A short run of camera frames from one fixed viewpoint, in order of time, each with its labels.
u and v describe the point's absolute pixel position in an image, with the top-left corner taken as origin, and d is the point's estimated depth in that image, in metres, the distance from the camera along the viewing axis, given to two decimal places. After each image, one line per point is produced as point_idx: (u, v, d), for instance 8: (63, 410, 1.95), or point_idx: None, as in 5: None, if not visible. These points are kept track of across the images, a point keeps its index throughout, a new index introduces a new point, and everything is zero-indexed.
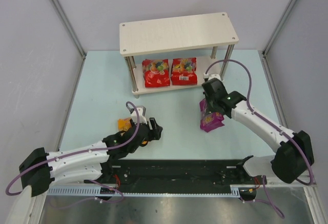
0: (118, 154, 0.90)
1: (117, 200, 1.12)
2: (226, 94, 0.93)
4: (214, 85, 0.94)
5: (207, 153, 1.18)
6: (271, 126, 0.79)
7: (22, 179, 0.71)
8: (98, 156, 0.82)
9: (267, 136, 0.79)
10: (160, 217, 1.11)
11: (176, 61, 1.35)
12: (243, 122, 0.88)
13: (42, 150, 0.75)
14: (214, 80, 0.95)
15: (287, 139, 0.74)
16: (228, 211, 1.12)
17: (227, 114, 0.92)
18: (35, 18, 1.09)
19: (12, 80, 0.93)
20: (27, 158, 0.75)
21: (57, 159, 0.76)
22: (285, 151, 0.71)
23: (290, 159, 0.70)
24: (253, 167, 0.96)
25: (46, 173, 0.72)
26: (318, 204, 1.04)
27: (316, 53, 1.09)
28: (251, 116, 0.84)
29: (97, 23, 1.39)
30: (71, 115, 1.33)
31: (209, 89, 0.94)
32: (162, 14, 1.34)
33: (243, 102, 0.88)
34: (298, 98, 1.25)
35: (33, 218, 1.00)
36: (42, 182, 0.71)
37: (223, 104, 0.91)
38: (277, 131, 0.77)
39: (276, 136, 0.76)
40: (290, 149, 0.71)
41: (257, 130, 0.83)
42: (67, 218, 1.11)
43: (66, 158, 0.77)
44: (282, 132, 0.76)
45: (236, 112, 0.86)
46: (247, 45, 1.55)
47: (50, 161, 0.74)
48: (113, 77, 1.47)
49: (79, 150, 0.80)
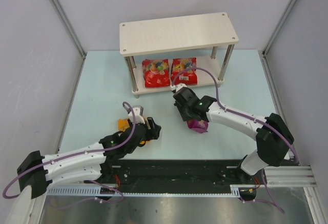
0: (116, 155, 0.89)
1: (117, 200, 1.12)
2: (198, 100, 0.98)
4: (185, 95, 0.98)
5: (207, 153, 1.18)
6: (245, 117, 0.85)
7: (20, 182, 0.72)
8: (95, 157, 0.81)
9: (244, 127, 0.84)
10: (160, 217, 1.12)
11: (176, 61, 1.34)
12: (221, 122, 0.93)
13: (38, 154, 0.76)
14: (183, 89, 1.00)
15: (262, 124, 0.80)
16: (228, 211, 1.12)
17: (204, 118, 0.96)
18: (36, 19, 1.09)
19: (12, 80, 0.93)
20: (24, 161, 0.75)
21: (53, 162, 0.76)
22: (263, 136, 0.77)
23: (271, 142, 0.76)
24: (253, 166, 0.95)
25: (41, 177, 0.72)
26: (318, 204, 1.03)
27: (316, 53, 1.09)
28: (225, 114, 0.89)
29: (97, 23, 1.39)
30: (71, 115, 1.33)
31: (182, 99, 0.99)
32: (162, 14, 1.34)
33: (214, 104, 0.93)
34: (298, 98, 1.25)
35: (32, 218, 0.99)
36: (39, 185, 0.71)
37: (198, 110, 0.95)
38: (251, 121, 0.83)
39: (251, 124, 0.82)
40: (268, 133, 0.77)
41: (236, 126, 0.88)
42: (67, 218, 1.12)
43: (62, 161, 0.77)
44: (255, 119, 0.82)
45: (211, 115, 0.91)
46: (248, 45, 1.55)
47: (46, 164, 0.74)
48: (113, 77, 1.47)
49: (75, 153, 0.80)
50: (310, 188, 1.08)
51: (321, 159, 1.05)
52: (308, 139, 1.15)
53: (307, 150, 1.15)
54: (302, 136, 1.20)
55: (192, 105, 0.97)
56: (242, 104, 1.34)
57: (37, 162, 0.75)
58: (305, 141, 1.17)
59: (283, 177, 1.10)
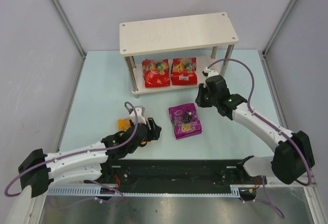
0: (118, 155, 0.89)
1: (117, 200, 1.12)
2: (228, 96, 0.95)
4: (219, 85, 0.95)
5: (207, 153, 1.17)
6: (270, 126, 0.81)
7: (22, 179, 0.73)
8: (97, 156, 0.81)
9: (265, 135, 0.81)
10: (160, 217, 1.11)
11: (176, 61, 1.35)
12: (241, 122, 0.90)
13: (40, 151, 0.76)
14: (219, 79, 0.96)
15: (286, 138, 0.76)
16: (228, 211, 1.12)
17: (228, 116, 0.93)
18: (36, 18, 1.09)
19: (13, 80, 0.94)
20: (26, 159, 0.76)
21: (55, 160, 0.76)
22: (282, 150, 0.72)
23: (289, 159, 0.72)
24: (255, 167, 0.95)
25: (44, 174, 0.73)
26: (318, 204, 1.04)
27: (316, 53, 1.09)
28: (250, 116, 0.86)
29: (97, 23, 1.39)
30: (71, 115, 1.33)
31: (213, 87, 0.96)
32: (162, 14, 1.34)
33: (244, 104, 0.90)
34: (298, 98, 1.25)
35: (33, 218, 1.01)
36: (40, 183, 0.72)
37: (225, 105, 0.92)
38: (275, 131, 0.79)
39: (274, 135, 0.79)
40: (289, 148, 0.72)
41: (256, 131, 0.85)
42: (68, 218, 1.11)
43: (64, 159, 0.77)
44: (281, 131, 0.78)
45: (237, 113, 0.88)
46: (248, 45, 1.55)
47: (48, 162, 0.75)
48: (113, 77, 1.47)
49: (77, 151, 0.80)
50: (310, 188, 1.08)
51: (321, 159, 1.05)
52: None
53: None
54: None
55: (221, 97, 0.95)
56: None
57: (39, 160, 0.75)
58: None
59: None
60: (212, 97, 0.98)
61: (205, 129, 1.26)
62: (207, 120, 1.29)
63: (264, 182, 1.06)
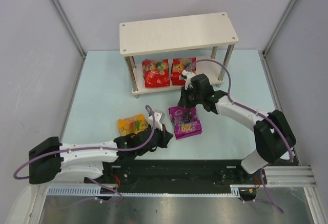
0: (126, 157, 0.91)
1: (117, 200, 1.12)
2: (212, 92, 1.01)
4: (202, 83, 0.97)
5: (207, 152, 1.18)
6: (249, 110, 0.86)
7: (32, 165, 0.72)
8: (108, 155, 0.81)
9: (245, 120, 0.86)
10: (160, 217, 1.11)
11: (176, 61, 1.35)
12: (226, 114, 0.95)
13: (56, 140, 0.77)
14: (201, 77, 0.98)
15: (263, 118, 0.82)
16: (228, 211, 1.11)
17: (213, 110, 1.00)
18: (35, 18, 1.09)
19: (12, 81, 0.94)
20: (40, 144, 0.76)
21: (69, 151, 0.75)
22: (261, 128, 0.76)
23: (267, 136, 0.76)
24: (253, 165, 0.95)
25: (57, 162, 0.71)
26: (318, 204, 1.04)
27: (316, 53, 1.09)
28: (231, 106, 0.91)
29: (97, 23, 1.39)
30: (71, 115, 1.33)
31: (198, 86, 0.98)
32: (162, 15, 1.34)
33: (225, 97, 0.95)
34: (298, 98, 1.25)
35: (33, 218, 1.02)
36: (50, 170, 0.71)
37: (209, 101, 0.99)
38: (253, 114, 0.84)
39: (252, 117, 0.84)
40: (266, 126, 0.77)
41: (239, 119, 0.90)
42: (67, 218, 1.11)
43: (78, 151, 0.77)
44: (258, 113, 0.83)
45: (219, 105, 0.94)
46: (248, 45, 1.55)
47: (63, 151, 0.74)
48: (113, 77, 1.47)
49: (90, 146, 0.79)
50: (310, 188, 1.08)
51: (321, 159, 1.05)
52: (308, 139, 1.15)
53: (307, 151, 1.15)
54: (302, 136, 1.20)
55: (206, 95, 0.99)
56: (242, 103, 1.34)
57: (54, 147, 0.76)
58: (305, 141, 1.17)
59: (283, 177, 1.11)
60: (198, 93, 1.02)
61: (205, 129, 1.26)
62: (207, 120, 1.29)
63: (262, 175, 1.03)
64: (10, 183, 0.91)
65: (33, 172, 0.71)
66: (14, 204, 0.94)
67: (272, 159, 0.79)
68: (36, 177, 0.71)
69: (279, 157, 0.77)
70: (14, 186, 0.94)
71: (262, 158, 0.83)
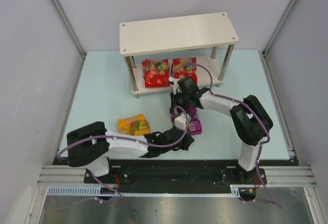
0: (152, 153, 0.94)
1: (117, 200, 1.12)
2: (198, 89, 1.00)
4: (187, 83, 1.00)
5: (207, 152, 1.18)
6: (226, 98, 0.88)
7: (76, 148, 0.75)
8: (141, 148, 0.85)
9: (225, 108, 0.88)
10: (160, 217, 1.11)
11: (176, 61, 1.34)
12: (210, 107, 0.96)
13: (101, 125, 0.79)
14: (186, 78, 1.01)
15: (239, 103, 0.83)
16: (229, 211, 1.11)
17: (199, 106, 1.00)
18: (35, 19, 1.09)
19: (13, 81, 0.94)
20: (84, 127, 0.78)
21: (114, 137, 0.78)
22: (237, 112, 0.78)
23: (243, 119, 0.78)
24: (246, 159, 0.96)
25: (104, 147, 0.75)
26: (318, 204, 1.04)
27: (315, 53, 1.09)
28: (212, 98, 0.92)
29: (97, 23, 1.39)
30: (71, 115, 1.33)
31: (183, 86, 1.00)
32: (162, 15, 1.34)
33: (208, 92, 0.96)
34: (298, 98, 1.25)
35: (33, 218, 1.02)
36: (95, 154, 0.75)
37: (194, 98, 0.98)
38: (230, 101, 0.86)
39: (230, 104, 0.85)
40: (241, 110, 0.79)
41: (222, 109, 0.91)
42: (67, 218, 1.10)
43: (121, 139, 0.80)
44: (234, 99, 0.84)
45: (203, 100, 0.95)
46: (248, 45, 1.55)
47: (108, 137, 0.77)
48: (113, 77, 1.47)
49: (128, 137, 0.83)
50: (310, 188, 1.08)
51: (321, 159, 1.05)
52: (308, 139, 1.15)
53: (307, 151, 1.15)
54: (302, 136, 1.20)
55: (191, 93, 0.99)
56: None
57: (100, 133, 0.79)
58: (305, 141, 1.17)
59: (283, 177, 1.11)
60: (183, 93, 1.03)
61: (204, 129, 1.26)
62: (207, 120, 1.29)
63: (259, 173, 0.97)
64: (9, 183, 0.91)
65: (77, 156, 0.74)
66: (14, 204, 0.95)
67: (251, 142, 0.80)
68: (79, 159, 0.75)
69: (258, 139, 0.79)
70: (14, 186, 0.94)
71: (244, 142, 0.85)
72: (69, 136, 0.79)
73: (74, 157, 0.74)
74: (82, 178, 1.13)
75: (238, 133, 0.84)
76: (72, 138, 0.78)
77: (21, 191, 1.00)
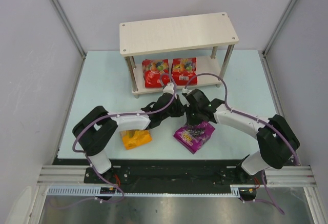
0: (154, 121, 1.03)
1: (116, 200, 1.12)
2: (208, 103, 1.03)
4: (197, 96, 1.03)
5: (207, 153, 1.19)
6: (249, 117, 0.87)
7: (87, 137, 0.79)
8: (143, 119, 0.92)
9: (247, 127, 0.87)
10: (160, 217, 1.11)
11: (176, 61, 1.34)
12: (227, 122, 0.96)
13: (102, 108, 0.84)
14: (195, 91, 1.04)
15: (264, 124, 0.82)
16: (229, 211, 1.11)
17: (212, 120, 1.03)
18: (36, 18, 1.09)
19: (13, 81, 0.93)
20: (87, 116, 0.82)
21: (118, 115, 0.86)
22: (264, 136, 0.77)
23: (272, 144, 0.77)
24: (254, 167, 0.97)
25: (112, 124, 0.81)
26: (318, 204, 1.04)
27: (315, 53, 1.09)
28: (230, 115, 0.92)
29: (97, 23, 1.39)
30: (72, 114, 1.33)
31: (192, 99, 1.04)
32: (162, 15, 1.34)
33: (223, 106, 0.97)
34: (298, 98, 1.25)
35: (33, 218, 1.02)
36: (107, 134, 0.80)
37: (207, 112, 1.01)
38: (254, 121, 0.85)
39: (254, 124, 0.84)
40: (268, 134, 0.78)
41: (241, 127, 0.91)
42: (67, 218, 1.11)
43: (124, 116, 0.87)
44: (258, 119, 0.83)
45: (219, 116, 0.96)
46: (248, 45, 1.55)
47: (113, 116, 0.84)
48: (113, 77, 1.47)
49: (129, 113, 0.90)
50: (310, 187, 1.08)
51: (321, 159, 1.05)
52: (308, 139, 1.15)
53: (307, 151, 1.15)
54: (302, 136, 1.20)
55: (202, 106, 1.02)
56: (241, 103, 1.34)
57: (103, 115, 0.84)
58: (305, 141, 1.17)
59: (284, 177, 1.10)
60: (194, 107, 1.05)
61: None
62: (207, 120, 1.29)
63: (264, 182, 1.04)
64: (10, 183, 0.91)
65: (90, 142, 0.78)
66: (14, 204, 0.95)
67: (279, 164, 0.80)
68: (95, 144, 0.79)
69: (285, 161, 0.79)
70: (14, 186, 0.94)
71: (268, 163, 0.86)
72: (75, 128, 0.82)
73: (89, 144, 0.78)
74: (82, 178, 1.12)
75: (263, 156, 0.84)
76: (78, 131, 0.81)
77: (21, 191, 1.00)
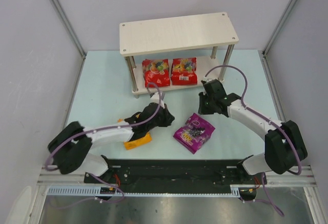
0: (138, 133, 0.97)
1: (116, 200, 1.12)
2: (224, 96, 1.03)
4: (214, 86, 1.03)
5: (206, 153, 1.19)
6: (262, 118, 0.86)
7: (60, 155, 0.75)
8: (126, 131, 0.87)
9: (257, 126, 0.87)
10: (160, 217, 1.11)
11: (176, 61, 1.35)
12: (238, 118, 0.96)
13: (78, 124, 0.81)
14: (213, 81, 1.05)
15: (275, 127, 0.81)
16: (229, 211, 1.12)
17: (224, 113, 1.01)
18: (35, 18, 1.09)
19: (12, 81, 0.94)
20: (62, 133, 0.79)
21: (94, 130, 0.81)
22: (272, 138, 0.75)
23: (278, 147, 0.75)
24: (253, 168, 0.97)
25: (86, 141, 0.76)
26: (318, 204, 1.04)
27: (315, 53, 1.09)
28: (244, 111, 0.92)
29: (97, 23, 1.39)
30: (72, 114, 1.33)
31: (209, 88, 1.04)
32: (162, 14, 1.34)
33: (238, 100, 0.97)
34: (298, 98, 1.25)
35: (33, 218, 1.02)
36: (81, 152, 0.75)
37: (221, 103, 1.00)
38: (265, 122, 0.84)
39: (265, 125, 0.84)
40: (278, 137, 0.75)
41: (251, 125, 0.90)
42: (67, 218, 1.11)
43: (102, 130, 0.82)
44: (270, 121, 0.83)
45: (231, 110, 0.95)
46: (248, 45, 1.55)
47: (88, 132, 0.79)
48: (113, 77, 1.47)
49: (109, 126, 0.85)
50: (310, 187, 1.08)
51: (321, 159, 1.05)
52: (308, 139, 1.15)
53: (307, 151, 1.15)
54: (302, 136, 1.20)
55: (218, 98, 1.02)
56: None
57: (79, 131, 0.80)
58: (305, 141, 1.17)
59: (284, 177, 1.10)
60: (210, 98, 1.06)
61: None
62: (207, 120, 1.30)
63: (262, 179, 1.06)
64: (9, 183, 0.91)
65: (63, 161, 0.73)
66: (14, 204, 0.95)
67: (280, 171, 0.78)
68: (67, 163, 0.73)
69: (288, 168, 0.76)
70: (14, 186, 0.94)
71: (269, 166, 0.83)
72: (50, 145, 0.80)
73: (62, 162, 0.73)
74: (82, 178, 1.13)
75: (266, 158, 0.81)
76: (53, 147, 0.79)
77: (21, 191, 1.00)
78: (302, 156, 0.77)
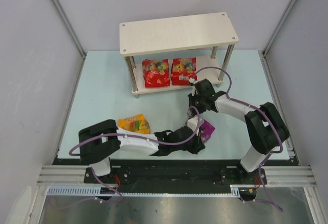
0: (162, 151, 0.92)
1: (116, 200, 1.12)
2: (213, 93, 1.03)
4: (204, 85, 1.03)
5: (206, 153, 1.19)
6: (242, 103, 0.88)
7: (87, 146, 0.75)
8: (152, 147, 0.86)
9: (240, 113, 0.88)
10: (160, 217, 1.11)
11: (176, 61, 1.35)
12: (226, 112, 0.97)
13: (113, 122, 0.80)
14: (203, 80, 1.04)
15: (255, 109, 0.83)
16: (229, 211, 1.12)
17: (214, 109, 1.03)
18: (35, 18, 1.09)
19: (13, 81, 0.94)
20: (97, 125, 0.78)
21: (125, 136, 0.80)
22: (251, 117, 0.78)
23: (258, 127, 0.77)
24: (252, 165, 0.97)
25: (115, 144, 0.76)
26: (318, 204, 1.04)
27: (315, 53, 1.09)
28: (228, 102, 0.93)
29: (97, 23, 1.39)
30: (71, 114, 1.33)
31: (199, 87, 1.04)
32: (162, 14, 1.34)
33: (224, 95, 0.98)
34: (298, 98, 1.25)
35: (33, 218, 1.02)
36: (105, 152, 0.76)
37: (210, 101, 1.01)
38: (246, 106, 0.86)
39: (246, 109, 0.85)
40: (257, 117, 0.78)
41: (238, 116, 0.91)
42: (68, 218, 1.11)
43: (131, 137, 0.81)
44: (250, 105, 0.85)
45: (219, 103, 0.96)
46: (248, 45, 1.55)
47: (120, 135, 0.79)
48: (113, 77, 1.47)
49: (139, 135, 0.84)
50: (310, 187, 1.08)
51: (321, 159, 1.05)
52: (308, 139, 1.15)
53: (307, 151, 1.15)
54: (302, 137, 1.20)
55: (207, 96, 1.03)
56: None
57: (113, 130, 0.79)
58: (305, 141, 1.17)
59: (283, 177, 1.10)
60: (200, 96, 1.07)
61: None
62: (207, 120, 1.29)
63: (260, 174, 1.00)
64: (9, 183, 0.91)
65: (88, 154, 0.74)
66: (14, 204, 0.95)
67: (264, 150, 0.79)
68: (90, 157, 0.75)
69: (270, 148, 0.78)
70: (14, 186, 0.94)
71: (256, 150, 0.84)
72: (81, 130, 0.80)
73: (85, 154, 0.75)
74: (82, 178, 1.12)
75: (251, 141, 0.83)
76: (83, 135, 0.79)
77: (21, 191, 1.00)
78: (283, 136, 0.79)
